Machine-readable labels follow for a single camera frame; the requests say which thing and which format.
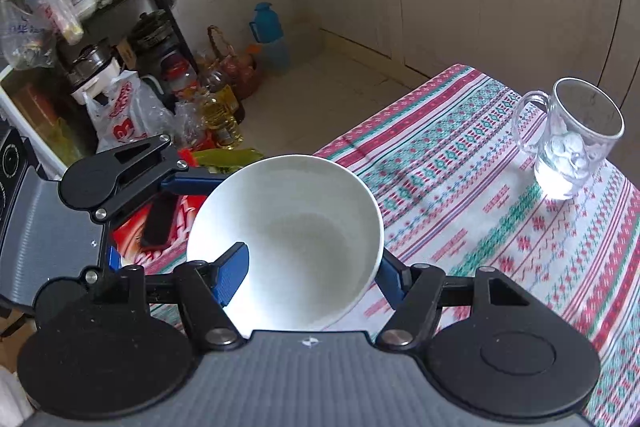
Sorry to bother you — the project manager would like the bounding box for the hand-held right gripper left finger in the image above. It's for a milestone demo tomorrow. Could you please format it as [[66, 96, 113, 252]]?
[[84, 242, 251, 353]]

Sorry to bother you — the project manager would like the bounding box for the clear glass mug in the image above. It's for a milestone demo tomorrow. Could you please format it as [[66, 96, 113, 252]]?
[[511, 77, 626, 202]]

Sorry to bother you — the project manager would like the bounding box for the plain white bowl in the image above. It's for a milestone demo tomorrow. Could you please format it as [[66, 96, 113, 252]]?
[[186, 154, 386, 342]]

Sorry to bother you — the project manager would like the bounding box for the brown wicker basket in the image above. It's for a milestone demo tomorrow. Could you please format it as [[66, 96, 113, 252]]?
[[206, 25, 264, 102]]

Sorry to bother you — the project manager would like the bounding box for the red label bottle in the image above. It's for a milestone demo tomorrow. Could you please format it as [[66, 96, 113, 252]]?
[[160, 52, 199, 100]]

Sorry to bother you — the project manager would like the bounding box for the silver white cooker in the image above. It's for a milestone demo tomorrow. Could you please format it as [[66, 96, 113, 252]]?
[[67, 39, 124, 104]]

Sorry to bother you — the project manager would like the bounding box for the red printed packet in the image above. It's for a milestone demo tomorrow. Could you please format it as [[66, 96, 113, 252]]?
[[111, 194, 208, 269]]

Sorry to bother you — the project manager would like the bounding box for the clear plastic bag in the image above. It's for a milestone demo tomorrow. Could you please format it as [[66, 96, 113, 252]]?
[[25, 0, 86, 46], [0, 0, 57, 71]]

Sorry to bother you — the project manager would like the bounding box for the striped patterned tablecloth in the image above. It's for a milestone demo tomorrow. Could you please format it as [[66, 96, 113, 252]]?
[[107, 63, 640, 427]]

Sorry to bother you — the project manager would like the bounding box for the green yellow packet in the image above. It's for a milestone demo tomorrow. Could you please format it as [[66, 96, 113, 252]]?
[[192, 148, 266, 172]]

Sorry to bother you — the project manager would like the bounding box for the blue thermos jug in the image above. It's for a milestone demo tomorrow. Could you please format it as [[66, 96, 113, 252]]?
[[249, 2, 292, 70]]

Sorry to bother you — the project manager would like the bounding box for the yellow cooking oil bottle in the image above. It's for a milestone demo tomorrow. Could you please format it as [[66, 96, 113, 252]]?
[[200, 87, 246, 148]]

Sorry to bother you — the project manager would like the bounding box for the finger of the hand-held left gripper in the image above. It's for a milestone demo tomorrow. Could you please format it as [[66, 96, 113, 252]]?
[[92, 133, 227, 224], [139, 194, 179, 251]]

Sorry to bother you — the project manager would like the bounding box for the white red-print plastic bag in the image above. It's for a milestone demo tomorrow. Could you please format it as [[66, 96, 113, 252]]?
[[82, 71, 176, 152]]

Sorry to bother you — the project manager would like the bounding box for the black cooking pot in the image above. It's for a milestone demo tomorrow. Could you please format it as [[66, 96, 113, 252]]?
[[127, 12, 174, 54]]

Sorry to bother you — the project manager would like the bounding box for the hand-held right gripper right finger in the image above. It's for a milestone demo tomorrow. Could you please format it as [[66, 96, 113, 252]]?
[[374, 253, 531, 351]]

